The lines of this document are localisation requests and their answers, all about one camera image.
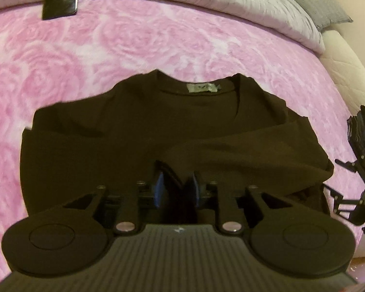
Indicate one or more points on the pink floral blanket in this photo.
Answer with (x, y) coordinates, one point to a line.
(64, 67)

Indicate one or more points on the grey pillow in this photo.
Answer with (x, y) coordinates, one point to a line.
(319, 3)

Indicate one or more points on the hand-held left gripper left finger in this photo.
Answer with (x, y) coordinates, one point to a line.
(159, 188)

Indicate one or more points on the dark brown sweater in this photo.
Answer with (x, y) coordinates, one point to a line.
(124, 133)

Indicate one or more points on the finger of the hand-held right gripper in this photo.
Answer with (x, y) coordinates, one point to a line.
(337, 199)
(346, 164)

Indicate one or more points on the white mattress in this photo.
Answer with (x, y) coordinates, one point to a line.
(349, 64)

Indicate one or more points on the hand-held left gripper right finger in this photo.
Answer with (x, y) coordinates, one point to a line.
(197, 191)

